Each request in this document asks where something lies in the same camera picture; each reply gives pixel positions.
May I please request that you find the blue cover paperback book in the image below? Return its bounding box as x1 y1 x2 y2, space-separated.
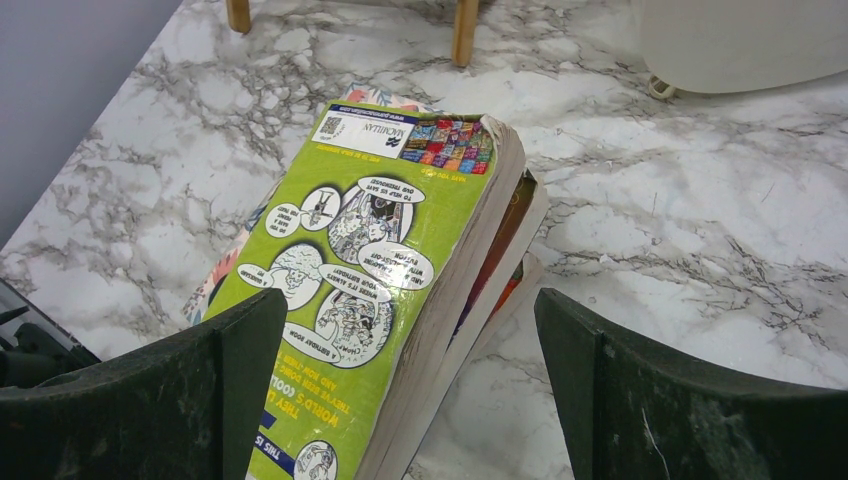
366 170 549 479

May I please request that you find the red spine paperback book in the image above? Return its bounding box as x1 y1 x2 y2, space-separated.
467 253 544 360

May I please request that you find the cream cylindrical lamp shade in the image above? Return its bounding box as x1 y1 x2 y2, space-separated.
631 0 847 100

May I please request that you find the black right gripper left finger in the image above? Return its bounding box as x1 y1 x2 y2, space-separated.
1 290 288 479

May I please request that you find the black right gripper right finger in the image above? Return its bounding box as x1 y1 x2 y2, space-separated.
534 288 847 479

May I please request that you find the lime green paperback book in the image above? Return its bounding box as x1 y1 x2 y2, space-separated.
205 101 526 479

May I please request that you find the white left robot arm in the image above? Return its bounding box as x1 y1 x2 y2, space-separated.
1 281 100 388

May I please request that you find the floral cover book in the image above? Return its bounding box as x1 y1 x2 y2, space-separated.
181 82 443 326

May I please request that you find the wooden dowel rack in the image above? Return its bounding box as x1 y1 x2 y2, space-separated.
225 0 480 68

